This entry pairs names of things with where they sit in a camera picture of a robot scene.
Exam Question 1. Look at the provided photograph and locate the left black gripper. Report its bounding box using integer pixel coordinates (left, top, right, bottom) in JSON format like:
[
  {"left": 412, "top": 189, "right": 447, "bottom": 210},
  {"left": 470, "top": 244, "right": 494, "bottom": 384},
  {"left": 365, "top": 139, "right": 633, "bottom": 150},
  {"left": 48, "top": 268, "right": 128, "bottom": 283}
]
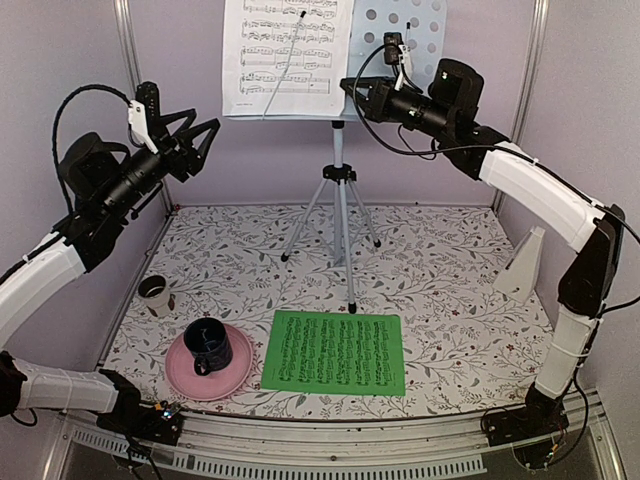
[{"left": 100, "top": 108, "right": 220, "bottom": 218}]

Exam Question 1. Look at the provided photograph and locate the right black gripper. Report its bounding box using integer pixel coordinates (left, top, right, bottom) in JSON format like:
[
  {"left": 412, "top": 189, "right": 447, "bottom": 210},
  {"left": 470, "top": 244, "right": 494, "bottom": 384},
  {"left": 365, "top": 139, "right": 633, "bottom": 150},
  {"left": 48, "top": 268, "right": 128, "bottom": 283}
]
[{"left": 342, "top": 75, "right": 455, "bottom": 139}]

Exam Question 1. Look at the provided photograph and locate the light blue music stand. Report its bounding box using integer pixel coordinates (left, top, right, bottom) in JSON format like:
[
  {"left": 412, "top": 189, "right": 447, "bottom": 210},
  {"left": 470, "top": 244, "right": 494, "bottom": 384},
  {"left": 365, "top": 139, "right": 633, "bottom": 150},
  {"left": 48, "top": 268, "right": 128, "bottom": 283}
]
[{"left": 222, "top": 0, "right": 447, "bottom": 312}]

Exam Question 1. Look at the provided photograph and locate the white sheet music page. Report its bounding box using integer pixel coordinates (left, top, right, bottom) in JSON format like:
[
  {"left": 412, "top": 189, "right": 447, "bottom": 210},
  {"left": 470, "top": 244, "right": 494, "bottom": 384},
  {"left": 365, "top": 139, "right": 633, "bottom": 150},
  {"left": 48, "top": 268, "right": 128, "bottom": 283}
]
[{"left": 222, "top": 0, "right": 354, "bottom": 118}]

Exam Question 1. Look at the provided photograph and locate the green sheet music page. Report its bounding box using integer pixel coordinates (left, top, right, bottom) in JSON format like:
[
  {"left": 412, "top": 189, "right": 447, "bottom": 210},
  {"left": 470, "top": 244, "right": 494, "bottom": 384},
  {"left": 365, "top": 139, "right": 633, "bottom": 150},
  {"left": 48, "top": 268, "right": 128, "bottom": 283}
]
[{"left": 261, "top": 310, "right": 406, "bottom": 396}]

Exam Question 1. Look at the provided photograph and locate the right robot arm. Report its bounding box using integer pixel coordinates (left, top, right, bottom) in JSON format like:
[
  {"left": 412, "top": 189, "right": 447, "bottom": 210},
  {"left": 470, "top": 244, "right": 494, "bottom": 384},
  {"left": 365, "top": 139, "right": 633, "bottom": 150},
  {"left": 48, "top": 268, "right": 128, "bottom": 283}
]
[{"left": 340, "top": 59, "right": 624, "bottom": 436}]

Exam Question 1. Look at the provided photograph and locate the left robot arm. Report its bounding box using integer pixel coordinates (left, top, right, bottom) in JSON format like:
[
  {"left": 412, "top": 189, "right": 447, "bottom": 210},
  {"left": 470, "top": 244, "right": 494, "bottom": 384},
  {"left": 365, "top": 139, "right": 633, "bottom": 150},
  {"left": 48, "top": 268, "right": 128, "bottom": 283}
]
[{"left": 1, "top": 104, "right": 220, "bottom": 434}]

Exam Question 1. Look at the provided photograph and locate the small paper cup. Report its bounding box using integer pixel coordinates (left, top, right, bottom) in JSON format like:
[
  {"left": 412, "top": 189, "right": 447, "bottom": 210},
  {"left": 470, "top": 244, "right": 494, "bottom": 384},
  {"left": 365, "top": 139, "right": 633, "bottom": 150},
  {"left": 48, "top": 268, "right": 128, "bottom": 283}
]
[{"left": 137, "top": 275, "right": 175, "bottom": 318}]

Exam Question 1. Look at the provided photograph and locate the dark blue mug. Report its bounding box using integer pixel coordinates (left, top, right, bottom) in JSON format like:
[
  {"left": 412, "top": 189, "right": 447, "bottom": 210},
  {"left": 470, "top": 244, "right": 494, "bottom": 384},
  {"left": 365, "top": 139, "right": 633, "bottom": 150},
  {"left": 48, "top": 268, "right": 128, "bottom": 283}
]
[{"left": 183, "top": 317, "right": 233, "bottom": 376}]

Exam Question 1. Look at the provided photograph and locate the pink plate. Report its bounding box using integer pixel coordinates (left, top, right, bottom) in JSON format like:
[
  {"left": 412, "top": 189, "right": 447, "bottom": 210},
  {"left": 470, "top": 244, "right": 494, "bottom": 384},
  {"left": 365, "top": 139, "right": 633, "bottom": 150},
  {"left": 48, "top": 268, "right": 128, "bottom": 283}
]
[{"left": 165, "top": 322, "right": 254, "bottom": 403}]

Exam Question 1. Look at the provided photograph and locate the white wedge block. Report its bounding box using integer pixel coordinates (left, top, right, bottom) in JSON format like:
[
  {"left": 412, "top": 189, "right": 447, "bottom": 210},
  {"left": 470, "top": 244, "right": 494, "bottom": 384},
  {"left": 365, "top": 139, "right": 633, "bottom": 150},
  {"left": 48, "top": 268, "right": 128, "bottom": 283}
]
[{"left": 493, "top": 226, "right": 546, "bottom": 304}]

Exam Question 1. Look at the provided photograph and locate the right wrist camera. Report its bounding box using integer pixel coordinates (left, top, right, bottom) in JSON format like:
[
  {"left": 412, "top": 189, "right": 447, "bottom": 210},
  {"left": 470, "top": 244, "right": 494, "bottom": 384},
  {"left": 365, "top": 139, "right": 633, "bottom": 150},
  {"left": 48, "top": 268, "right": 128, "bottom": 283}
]
[{"left": 383, "top": 32, "right": 413, "bottom": 91}]

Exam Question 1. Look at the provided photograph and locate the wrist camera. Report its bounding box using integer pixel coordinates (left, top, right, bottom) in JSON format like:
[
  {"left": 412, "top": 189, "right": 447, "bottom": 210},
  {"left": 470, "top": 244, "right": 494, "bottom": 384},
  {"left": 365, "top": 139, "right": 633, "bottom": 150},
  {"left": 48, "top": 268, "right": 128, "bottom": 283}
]
[
  {"left": 383, "top": 32, "right": 413, "bottom": 91},
  {"left": 128, "top": 81, "right": 160, "bottom": 153}
]

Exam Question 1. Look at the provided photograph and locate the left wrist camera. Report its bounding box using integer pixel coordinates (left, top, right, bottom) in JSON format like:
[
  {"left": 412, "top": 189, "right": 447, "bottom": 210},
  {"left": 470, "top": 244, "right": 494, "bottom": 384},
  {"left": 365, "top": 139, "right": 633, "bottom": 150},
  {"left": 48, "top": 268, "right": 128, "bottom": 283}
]
[{"left": 128, "top": 81, "right": 160, "bottom": 153}]

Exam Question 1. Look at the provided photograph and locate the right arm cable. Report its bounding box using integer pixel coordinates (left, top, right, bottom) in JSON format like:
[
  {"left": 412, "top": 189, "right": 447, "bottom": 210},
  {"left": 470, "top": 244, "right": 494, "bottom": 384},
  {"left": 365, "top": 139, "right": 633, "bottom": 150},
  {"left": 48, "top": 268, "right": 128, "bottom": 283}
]
[{"left": 352, "top": 43, "right": 501, "bottom": 157}]

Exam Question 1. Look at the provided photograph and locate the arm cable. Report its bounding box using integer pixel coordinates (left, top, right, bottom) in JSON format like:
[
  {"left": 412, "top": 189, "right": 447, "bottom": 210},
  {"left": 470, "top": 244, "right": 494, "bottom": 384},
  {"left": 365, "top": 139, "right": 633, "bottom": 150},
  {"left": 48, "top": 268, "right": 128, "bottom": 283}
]
[
  {"left": 352, "top": 43, "right": 501, "bottom": 157},
  {"left": 52, "top": 83, "right": 134, "bottom": 211}
]

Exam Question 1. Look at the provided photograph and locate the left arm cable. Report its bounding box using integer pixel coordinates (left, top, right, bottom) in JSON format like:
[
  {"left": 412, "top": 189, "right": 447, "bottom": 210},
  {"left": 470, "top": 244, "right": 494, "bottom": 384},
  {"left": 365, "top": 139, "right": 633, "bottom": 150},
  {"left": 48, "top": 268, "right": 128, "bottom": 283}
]
[{"left": 52, "top": 83, "right": 134, "bottom": 211}]

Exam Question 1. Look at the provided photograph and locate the left aluminium post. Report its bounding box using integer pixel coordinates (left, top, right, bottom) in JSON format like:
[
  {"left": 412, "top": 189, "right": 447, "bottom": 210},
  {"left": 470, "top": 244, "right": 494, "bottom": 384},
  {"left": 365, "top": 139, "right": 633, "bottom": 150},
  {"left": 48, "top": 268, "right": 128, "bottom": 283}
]
[{"left": 112, "top": 0, "right": 174, "bottom": 216}]

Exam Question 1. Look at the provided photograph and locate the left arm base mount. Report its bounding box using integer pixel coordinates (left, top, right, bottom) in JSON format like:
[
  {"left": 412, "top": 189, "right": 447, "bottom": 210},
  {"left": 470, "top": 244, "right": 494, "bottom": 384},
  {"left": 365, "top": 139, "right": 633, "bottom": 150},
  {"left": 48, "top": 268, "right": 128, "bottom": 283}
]
[{"left": 96, "top": 385, "right": 184, "bottom": 446}]

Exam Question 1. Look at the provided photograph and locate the aluminium front rail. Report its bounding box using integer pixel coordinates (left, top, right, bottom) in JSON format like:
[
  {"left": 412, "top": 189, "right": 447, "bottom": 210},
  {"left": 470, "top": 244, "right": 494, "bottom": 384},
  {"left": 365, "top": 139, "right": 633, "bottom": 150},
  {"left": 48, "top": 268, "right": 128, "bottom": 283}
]
[{"left": 39, "top": 383, "right": 632, "bottom": 479}]

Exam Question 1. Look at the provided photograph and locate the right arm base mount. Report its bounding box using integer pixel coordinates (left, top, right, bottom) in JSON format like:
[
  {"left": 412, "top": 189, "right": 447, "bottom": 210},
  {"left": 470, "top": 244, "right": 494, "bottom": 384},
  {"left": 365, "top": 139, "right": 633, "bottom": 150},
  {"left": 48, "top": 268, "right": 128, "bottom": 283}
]
[{"left": 480, "top": 394, "right": 569, "bottom": 446}]

